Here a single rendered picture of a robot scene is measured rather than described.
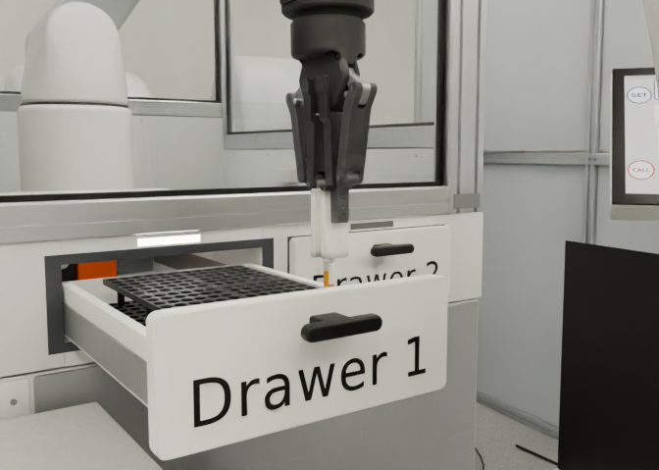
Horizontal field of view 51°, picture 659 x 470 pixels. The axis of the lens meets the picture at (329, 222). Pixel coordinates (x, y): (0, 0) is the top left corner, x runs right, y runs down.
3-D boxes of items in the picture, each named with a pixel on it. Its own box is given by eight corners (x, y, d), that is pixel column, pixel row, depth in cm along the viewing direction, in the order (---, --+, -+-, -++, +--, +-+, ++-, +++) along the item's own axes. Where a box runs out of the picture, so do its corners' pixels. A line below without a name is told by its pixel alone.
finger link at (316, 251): (314, 188, 70) (310, 188, 71) (314, 257, 71) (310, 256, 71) (338, 187, 72) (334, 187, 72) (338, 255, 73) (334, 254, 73)
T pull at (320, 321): (383, 331, 57) (383, 314, 57) (307, 344, 53) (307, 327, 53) (357, 322, 60) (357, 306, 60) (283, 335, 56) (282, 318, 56)
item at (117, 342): (422, 371, 68) (422, 309, 67) (169, 430, 53) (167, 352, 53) (235, 299, 100) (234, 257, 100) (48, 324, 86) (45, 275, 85)
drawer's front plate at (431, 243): (450, 294, 111) (451, 226, 110) (295, 319, 95) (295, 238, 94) (442, 292, 113) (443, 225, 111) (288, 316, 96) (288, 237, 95)
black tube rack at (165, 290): (339, 355, 72) (340, 293, 71) (178, 388, 62) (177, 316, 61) (241, 314, 90) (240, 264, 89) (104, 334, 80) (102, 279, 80)
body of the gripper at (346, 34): (274, 22, 71) (275, 114, 71) (320, 6, 64) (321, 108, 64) (334, 29, 75) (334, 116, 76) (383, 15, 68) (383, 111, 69)
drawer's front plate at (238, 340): (446, 388, 67) (448, 275, 66) (157, 463, 51) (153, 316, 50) (434, 383, 69) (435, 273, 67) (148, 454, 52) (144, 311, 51)
